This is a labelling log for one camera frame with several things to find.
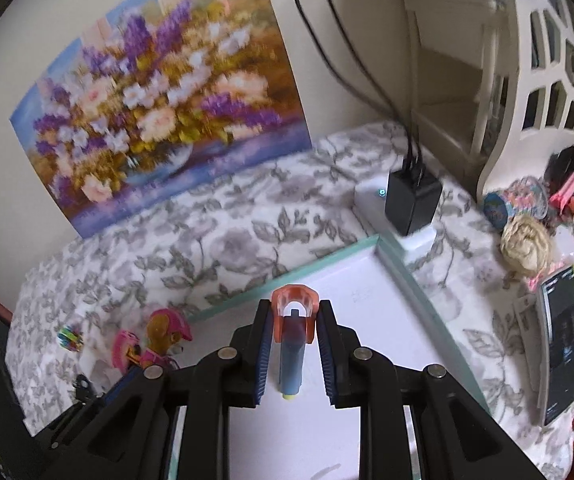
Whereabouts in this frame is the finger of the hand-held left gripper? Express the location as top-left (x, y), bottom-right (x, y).
top-left (50, 367), bottom-right (147, 450)

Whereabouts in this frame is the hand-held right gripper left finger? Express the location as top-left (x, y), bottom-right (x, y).
top-left (42, 299), bottom-right (273, 480)

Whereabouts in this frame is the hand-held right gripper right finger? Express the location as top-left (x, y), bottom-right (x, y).
top-left (316, 299), bottom-right (542, 480)

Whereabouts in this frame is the blue toy with orange clip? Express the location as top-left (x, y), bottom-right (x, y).
top-left (271, 284), bottom-right (320, 401)

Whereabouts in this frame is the toy dog with pink helmet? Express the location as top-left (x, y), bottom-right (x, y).
top-left (140, 308), bottom-right (193, 371)

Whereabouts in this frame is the white box with teal rim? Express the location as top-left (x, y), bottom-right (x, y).
top-left (187, 235), bottom-right (490, 480)

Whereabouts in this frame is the pink toy watch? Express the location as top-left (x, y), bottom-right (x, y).
top-left (112, 330), bottom-right (143, 376)

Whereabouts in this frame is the bundle of colourful pins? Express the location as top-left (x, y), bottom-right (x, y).
top-left (58, 326), bottom-right (84, 352)

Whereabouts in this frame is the grey floral blanket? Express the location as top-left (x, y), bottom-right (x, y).
top-left (4, 120), bottom-right (574, 480)

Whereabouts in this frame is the white power strip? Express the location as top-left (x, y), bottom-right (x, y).
top-left (353, 175), bottom-right (438, 256)

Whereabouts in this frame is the black charger adapter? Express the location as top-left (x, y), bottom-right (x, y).
top-left (384, 157), bottom-right (442, 237)

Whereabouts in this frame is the beige twine ball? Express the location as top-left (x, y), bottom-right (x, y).
top-left (500, 215), bottom-right (555, 277)

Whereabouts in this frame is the black phone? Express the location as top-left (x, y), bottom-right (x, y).
top-left (537, 265), bottom-right (574, 428)

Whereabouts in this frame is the colourful patterned cylinder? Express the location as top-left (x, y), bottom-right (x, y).
top-left (483, 176), bottom-right (548, 228)

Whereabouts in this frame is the flower painting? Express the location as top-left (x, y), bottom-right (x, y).
top-left (10, 0), bottom-right (313, 239)

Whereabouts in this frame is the white shelf unit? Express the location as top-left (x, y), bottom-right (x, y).
top-left (402, 0), bottom-right (510, 181)

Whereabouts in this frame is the pink hair clip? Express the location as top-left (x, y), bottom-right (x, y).
top-left (549, 172), bottom-right (574, 211)

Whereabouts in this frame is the black hair clip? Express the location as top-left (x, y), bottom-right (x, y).
top-left (547, 147), bottom-right (574, 181)

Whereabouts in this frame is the white lattice furniture panel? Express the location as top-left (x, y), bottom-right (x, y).
top-left (477, 0), bottom-right (574, 206)

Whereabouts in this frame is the black cable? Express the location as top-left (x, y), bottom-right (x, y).
top-left (317, 0), bottom-right (425, 171)
top-left (294, 0), bottom-right (418, 171)

